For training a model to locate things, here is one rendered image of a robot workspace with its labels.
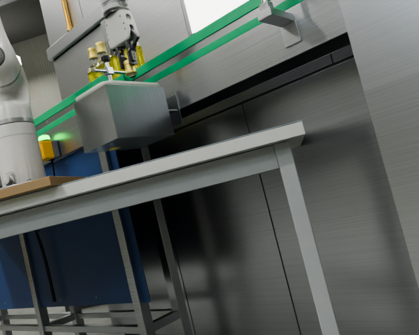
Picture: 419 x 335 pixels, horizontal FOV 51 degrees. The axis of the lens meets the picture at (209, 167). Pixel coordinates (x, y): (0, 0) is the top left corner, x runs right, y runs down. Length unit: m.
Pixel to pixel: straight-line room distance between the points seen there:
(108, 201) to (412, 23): 0.82
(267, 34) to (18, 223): 0.85
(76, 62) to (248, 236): 1.23
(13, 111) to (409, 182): 1.03
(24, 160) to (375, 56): 0.94
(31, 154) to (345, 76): 0.92
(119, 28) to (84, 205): 0.56
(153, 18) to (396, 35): 1.11
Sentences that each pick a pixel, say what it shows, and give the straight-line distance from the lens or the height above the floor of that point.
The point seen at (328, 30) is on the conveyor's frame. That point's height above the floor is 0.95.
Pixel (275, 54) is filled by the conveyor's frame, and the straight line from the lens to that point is 1.23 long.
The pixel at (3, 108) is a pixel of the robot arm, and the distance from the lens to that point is 1.37.
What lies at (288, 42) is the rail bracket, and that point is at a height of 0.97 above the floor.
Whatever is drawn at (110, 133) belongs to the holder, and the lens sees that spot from 1.27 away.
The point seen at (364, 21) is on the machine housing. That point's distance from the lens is 0.95.
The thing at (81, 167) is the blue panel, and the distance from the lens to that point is 1.77.
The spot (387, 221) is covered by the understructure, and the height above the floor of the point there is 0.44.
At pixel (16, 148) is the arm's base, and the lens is 1.34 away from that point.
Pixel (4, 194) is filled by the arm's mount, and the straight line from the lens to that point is 1.26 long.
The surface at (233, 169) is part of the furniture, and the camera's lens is 1.13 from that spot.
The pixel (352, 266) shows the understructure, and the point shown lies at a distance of 1.43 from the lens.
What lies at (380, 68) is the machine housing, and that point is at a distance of 0.93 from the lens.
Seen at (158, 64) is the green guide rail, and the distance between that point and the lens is 1.55.
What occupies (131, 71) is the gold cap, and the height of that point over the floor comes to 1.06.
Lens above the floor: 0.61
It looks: 4 degrees up
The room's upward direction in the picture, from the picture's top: 14 degrees counter-clockwise
